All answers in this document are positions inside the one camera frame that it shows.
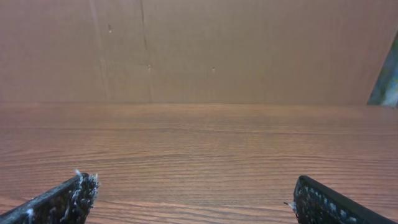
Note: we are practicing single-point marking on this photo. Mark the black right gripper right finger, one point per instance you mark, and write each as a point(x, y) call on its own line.
point(315, 203)

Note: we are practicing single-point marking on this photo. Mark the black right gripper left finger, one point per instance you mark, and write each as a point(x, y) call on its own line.
point(70, 202)

